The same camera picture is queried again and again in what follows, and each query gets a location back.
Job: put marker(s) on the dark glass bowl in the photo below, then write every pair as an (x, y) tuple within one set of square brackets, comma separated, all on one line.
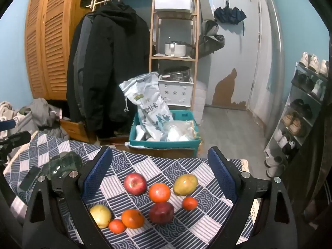
[(62, 164)]

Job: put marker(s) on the cardboard box with red items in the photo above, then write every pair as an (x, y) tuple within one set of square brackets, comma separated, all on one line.
[(118, 141)]

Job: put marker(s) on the white storage bin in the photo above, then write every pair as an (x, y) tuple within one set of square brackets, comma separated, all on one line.
[(172, 2)]

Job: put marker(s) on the dark blue umbrella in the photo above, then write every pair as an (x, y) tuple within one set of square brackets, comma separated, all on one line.
[(229, 14)]

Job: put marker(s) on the large orange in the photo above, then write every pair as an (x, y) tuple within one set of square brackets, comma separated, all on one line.
[(159, 192), (132, 218)]

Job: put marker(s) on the shoe rack with shoes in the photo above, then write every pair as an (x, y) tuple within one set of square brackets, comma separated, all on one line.
[(313, 63)]

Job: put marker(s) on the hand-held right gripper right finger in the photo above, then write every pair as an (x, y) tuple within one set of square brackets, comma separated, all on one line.
[(223, 176)]

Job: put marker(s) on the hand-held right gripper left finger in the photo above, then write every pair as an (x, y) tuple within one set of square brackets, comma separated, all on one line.
[(97, 172)]

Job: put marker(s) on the wooden shelf rack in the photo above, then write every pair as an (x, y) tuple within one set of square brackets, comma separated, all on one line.
[(153, 44)]

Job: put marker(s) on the grey shoe rack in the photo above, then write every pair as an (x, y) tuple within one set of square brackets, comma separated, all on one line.
[(284, 103)]

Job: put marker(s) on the grey jacket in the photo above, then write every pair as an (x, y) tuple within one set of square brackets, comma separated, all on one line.
[(80, 57)]

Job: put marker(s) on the grey metal pipe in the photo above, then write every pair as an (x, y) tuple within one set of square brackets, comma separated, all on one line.
[(275, 44)]

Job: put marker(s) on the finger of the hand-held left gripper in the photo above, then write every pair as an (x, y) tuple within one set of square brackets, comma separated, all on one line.
[(7, 125), (18, 138)]

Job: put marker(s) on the wooden louvred wardrobe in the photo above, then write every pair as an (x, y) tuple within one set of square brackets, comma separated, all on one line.
[(51, 44)]

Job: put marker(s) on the green yellow mango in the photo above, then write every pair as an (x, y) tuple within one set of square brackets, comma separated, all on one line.
[(185, 185)]

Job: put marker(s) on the clear plastic bag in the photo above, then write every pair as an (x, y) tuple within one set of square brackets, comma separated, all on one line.
[(179, 132)]

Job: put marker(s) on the steel pot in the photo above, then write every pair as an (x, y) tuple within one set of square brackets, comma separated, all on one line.
[(176, 74)]

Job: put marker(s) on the white crumpled cloth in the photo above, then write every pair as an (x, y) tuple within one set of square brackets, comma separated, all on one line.
[(6, 107)]

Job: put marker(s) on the bright red apple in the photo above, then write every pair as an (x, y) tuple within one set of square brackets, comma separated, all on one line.
[(134, 183)]

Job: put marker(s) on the dark red apple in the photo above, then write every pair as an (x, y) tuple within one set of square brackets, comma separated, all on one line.
[(161, 212)]

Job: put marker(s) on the white patterned crate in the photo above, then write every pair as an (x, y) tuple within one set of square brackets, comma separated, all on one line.
[(176, 93)]

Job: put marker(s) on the wooden drawer box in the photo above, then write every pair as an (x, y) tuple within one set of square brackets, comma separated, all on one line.
[(75, 129)]

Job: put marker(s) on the blue white patterned tablecloth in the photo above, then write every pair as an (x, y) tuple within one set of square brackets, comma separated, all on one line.
[(155, 166)]

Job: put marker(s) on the teal box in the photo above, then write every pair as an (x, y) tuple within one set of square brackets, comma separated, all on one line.
[(166, 144)]

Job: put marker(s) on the white door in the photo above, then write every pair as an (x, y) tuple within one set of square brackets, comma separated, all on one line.
[(238, 57)]

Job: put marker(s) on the white slipper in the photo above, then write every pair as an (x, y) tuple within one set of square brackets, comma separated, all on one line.
[(273, 161), (275, 171)]

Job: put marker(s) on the hanging grey bag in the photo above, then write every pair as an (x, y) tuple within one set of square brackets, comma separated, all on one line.
[(210, 44)]

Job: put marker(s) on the white cooking pot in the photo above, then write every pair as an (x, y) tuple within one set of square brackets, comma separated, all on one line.
[(175, 49)]

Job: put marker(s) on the pile of grey clothes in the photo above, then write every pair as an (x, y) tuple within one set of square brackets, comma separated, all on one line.
[(44, 114)]

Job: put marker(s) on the small tangerine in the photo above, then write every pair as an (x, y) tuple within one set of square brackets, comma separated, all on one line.
[(189, 203), (117, 226)]

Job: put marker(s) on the yellow pear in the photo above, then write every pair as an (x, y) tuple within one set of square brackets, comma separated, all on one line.
[(100, 215)]

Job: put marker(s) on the black hooded coat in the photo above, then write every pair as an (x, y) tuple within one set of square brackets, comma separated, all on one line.
[(114, 70)]

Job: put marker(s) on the white rice bag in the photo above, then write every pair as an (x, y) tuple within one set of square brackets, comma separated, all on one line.
[(145, 96)]

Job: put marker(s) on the brown cardboard box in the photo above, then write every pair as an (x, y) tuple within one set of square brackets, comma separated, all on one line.
[(160, 152)]

